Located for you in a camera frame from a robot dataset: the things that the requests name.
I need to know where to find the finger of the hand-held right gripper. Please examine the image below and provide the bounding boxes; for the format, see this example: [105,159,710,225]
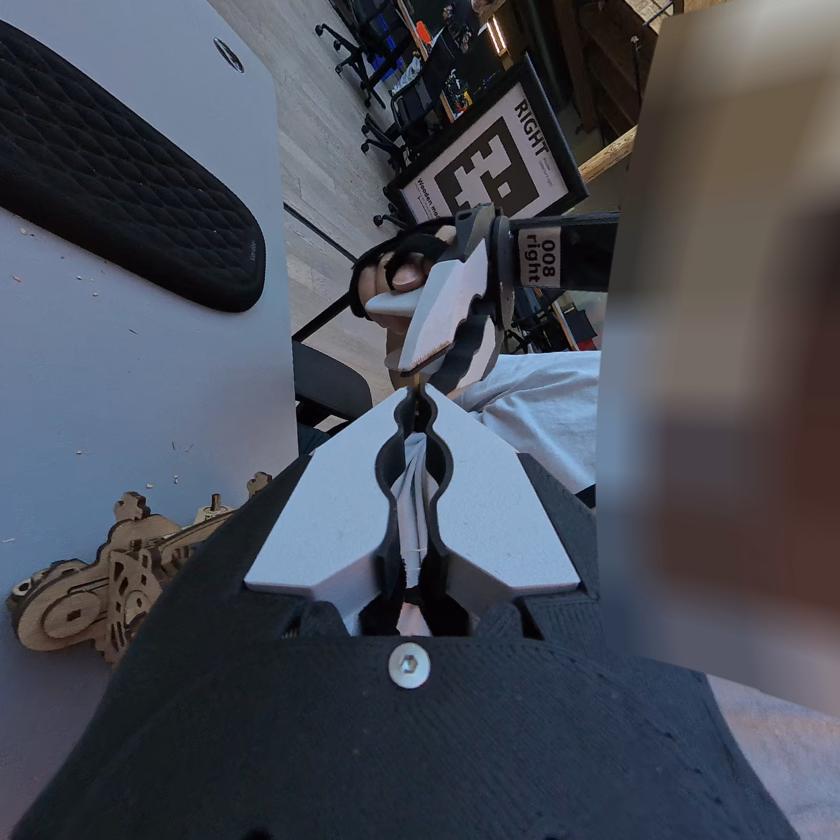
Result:
[445,312,508,395]
[399,238,492,395]

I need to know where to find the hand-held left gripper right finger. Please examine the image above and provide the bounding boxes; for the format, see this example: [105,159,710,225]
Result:
[416,382,583,636]

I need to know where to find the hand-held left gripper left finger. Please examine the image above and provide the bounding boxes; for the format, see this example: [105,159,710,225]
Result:
[244,386,417,637]

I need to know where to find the grey desk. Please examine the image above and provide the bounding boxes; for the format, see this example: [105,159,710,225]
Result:
[0,0,301,840]

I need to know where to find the person's right hand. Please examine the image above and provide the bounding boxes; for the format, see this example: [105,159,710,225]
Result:
[357,226,460,391]

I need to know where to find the person's white shirt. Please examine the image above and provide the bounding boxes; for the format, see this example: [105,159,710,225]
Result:
[392,351,601,592]

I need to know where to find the pale wooden beam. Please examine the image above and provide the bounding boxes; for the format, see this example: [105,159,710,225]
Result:
[577,125,639,185]

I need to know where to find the black chair seat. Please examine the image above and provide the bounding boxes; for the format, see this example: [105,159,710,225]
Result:
[292,341,375,454]

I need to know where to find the black office chair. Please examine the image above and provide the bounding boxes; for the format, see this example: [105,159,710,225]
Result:
[315,0,408,109]
[361,79,437,175]

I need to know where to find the cluttered background workbench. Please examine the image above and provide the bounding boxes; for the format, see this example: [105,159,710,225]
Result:
[394,0,519,122]

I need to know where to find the wooden mechanical model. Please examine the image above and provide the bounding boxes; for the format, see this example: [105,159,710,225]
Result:
[7,471,273,668]

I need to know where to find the black padded wrist rest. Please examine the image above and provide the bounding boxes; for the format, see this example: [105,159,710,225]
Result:
[0,20,268,314]

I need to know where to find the black metal desk frame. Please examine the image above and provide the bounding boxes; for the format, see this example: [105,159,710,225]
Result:
[282,202,368,343]

